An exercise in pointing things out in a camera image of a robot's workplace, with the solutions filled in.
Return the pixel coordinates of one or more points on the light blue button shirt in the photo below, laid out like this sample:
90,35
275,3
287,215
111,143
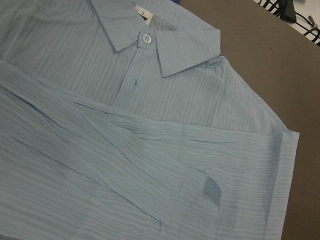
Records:
121,120

